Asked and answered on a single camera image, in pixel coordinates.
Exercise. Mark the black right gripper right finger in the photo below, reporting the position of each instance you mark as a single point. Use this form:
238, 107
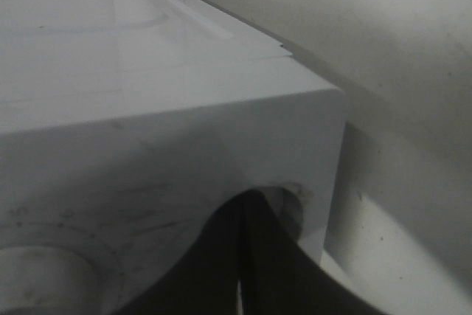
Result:
277, 277

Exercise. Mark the round white door button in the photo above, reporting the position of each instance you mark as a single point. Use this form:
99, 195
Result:
288, 202

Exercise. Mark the white microwave oven body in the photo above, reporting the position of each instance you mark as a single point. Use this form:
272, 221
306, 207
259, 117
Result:
126, 123

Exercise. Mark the upper white power knob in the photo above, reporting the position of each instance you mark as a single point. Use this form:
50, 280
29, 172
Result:
58, 279

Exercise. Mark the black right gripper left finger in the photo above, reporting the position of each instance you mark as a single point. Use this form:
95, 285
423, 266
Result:
204, 280

